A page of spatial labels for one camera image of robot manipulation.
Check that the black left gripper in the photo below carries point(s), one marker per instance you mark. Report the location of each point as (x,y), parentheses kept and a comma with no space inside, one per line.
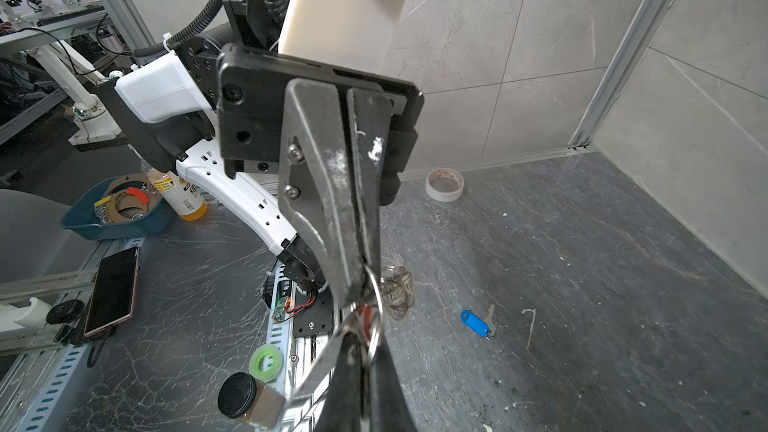
(326,128)

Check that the blue plastic key tag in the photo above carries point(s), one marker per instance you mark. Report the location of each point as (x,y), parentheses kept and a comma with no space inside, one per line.
(476,324)

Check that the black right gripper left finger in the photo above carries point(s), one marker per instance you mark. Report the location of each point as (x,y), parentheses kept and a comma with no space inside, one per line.
(342,409)

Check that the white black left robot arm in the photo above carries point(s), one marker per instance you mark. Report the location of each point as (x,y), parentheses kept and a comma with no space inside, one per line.
(167,110)

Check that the grey office chair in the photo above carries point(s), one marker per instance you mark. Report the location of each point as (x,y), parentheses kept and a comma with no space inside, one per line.
(33,242)

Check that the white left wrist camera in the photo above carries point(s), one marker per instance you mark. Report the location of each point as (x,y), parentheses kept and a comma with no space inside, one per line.
(353,34)

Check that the white tape roll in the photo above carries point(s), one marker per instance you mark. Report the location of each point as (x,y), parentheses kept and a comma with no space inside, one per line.
(444,185)

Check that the black round cap jar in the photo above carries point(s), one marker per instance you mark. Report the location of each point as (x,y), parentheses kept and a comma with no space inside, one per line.
(243,397)

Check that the red plastic key tag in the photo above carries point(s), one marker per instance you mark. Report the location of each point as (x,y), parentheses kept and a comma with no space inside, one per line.
(364,315)

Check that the green tape roll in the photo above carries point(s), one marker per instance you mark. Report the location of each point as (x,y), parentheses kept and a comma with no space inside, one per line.
(266,363)

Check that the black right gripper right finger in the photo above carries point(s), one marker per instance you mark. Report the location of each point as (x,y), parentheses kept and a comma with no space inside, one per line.
(387,408)

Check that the black smartphone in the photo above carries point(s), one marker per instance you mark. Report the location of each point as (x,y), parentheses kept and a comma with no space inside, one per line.
(114,293)

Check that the white yellow bottle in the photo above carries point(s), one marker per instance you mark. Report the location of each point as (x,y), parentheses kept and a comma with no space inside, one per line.
(183,197)

